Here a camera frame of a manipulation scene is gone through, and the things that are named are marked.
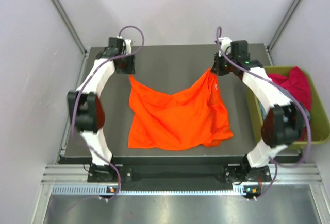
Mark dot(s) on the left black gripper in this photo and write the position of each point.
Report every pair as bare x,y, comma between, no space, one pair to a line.
130,68

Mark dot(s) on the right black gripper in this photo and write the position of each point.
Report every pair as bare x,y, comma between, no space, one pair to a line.
216,67

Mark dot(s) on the orange t shirt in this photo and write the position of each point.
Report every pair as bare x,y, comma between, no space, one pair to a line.
192,117

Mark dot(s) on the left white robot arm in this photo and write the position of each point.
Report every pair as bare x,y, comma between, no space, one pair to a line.
87,115

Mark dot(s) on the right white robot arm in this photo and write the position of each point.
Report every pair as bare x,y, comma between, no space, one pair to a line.
284,121

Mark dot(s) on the grey blue t shirt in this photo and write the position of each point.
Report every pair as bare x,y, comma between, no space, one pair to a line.
264,115

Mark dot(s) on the crimson red t shirt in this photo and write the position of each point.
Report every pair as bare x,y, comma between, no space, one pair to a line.
296,83

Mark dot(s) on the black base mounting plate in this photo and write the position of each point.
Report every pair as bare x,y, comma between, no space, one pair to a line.
183,172

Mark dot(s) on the olive green laundry basket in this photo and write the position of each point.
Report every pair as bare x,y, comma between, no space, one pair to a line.
319,122

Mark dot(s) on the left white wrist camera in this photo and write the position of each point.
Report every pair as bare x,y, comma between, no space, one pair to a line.
124,46

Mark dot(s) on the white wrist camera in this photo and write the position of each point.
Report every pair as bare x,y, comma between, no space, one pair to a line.
124,46
225,43

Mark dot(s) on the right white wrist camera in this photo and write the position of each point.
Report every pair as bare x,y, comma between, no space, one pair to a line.
225,43

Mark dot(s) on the left aluminium corner post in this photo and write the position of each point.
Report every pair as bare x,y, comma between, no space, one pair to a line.
68,24

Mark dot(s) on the aluminium corner post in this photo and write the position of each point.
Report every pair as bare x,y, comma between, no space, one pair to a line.
283,24
68,24

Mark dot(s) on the right aluminium corner post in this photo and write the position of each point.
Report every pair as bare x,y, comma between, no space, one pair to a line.
283,24

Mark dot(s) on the slotted grey cable duct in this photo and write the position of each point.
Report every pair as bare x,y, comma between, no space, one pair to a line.
107,190

